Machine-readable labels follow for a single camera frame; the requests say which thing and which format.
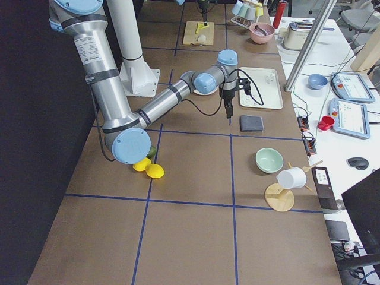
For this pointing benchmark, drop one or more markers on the white toaster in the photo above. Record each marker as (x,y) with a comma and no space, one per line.
(296,35)

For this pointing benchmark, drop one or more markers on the yellow lemon upper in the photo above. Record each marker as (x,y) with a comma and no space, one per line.
(142,165)

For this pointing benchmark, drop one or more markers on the steel black tongs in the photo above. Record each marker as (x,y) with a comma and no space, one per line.
(262,31)

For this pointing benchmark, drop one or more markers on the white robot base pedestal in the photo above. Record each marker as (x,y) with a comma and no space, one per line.
(137,77)

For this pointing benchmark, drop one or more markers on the white mug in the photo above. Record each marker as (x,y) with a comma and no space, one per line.
(291,178)

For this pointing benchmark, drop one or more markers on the red cup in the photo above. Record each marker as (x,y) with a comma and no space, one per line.
(326,123)

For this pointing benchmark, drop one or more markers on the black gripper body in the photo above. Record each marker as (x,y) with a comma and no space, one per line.
(227,95)
(203,6)

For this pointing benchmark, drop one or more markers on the white bear print tray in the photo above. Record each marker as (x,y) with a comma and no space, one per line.
(265,89)

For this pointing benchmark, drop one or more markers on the wooden mug tree stand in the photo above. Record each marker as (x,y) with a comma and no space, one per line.
(281,199)

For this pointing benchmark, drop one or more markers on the mint green bowl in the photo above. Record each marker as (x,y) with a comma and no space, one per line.
(269,160)

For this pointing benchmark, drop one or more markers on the teach pendant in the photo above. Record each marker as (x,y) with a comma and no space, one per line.
(351,118)
(351,86)

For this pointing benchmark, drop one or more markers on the teach pendant far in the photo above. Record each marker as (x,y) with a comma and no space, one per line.
(351,86)

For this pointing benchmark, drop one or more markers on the aluminium frame post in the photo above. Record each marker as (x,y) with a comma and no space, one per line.
(309,43)

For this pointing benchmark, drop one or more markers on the yellow lemon lower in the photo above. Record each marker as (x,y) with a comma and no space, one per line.
(154,171)

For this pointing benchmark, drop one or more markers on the black computer mouse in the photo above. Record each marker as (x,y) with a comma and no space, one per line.
(358,163)

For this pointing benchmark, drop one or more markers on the folded grey cloth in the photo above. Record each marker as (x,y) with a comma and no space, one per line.
(251,123)

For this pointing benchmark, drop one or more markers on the yellow lemon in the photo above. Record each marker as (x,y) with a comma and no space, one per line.
(142,165)
(154,171)

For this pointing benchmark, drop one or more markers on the green avocado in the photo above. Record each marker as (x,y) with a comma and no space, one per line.
(152,152)

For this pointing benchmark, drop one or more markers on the teach pendant near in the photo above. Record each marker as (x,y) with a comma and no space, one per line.
(351,118)

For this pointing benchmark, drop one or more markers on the pink bowl with ice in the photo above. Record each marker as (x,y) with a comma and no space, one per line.
(257,37)

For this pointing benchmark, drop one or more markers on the blue bowl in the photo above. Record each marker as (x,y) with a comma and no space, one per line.
(317,81)

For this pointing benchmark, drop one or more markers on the red thermos bottle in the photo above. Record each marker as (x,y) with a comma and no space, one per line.
(279,13)

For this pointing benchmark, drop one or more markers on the wire cup rack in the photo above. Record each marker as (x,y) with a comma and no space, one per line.
(246,13)

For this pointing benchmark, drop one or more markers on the white steamed bun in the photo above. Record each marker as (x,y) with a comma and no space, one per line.
(202,38)

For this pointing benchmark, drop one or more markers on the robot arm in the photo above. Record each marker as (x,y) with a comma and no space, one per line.
(106,36)

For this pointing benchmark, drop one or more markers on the wooden cutting board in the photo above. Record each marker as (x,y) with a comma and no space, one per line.
(190,38)

